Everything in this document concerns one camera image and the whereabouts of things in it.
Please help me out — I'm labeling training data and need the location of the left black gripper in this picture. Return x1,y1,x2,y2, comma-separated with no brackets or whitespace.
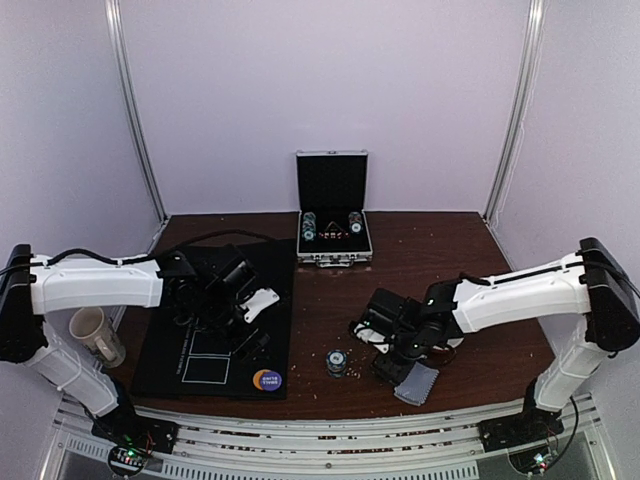
195,286,275,364

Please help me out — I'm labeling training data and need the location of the aluminium poker case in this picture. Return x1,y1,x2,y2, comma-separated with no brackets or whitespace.
295,150,373,268

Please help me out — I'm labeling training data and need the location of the deck of grey cards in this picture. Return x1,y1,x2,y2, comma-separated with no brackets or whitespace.
394,363,439,407

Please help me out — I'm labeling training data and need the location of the orange big blind button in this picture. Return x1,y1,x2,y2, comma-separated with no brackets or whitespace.
252,370,264,391

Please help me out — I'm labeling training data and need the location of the chip stack in case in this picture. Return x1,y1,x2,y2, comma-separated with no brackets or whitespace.
348,211,363,234
301,212,317,242

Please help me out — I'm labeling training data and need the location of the black poker mat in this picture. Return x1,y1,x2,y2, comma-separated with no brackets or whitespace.
130,239,296,400

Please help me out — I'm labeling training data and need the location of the aluminium frame post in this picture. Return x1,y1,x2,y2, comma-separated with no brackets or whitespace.
104,0,169,223
483,0,546,225

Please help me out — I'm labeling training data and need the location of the purple small blind button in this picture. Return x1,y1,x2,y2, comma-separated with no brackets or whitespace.
261,370,283,392

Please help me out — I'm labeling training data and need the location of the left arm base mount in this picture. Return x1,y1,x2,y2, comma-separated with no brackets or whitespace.
91,416,179,477

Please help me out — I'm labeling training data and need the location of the left chip stack in case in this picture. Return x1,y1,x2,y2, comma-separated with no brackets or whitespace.
301,212,317,242

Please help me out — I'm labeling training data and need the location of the left aluminium frame post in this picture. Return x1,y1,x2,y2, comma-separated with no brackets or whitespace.
104,0,169,223

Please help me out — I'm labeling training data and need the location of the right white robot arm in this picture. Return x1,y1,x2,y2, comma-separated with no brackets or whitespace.
349,237,639,442

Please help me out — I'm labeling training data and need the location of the white and orange bowl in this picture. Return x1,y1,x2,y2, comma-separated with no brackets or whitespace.
429,337,464,363

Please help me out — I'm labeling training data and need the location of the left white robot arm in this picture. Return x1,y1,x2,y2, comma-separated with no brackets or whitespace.
1,244,280,444

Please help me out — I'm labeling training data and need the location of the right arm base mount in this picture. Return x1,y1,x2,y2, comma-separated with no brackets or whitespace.
478,412,564,476

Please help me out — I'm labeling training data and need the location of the right aluminium frame post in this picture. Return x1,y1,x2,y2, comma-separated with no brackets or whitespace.
483,0,546,225

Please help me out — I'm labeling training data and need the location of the right chip stack in case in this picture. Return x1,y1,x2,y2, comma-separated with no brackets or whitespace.
348,211,363,234

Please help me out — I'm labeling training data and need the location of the poker chip stack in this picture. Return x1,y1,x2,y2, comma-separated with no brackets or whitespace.
326,350,347,378

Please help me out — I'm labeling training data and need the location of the beige mug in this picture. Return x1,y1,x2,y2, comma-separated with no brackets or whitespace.
68,307,126,368

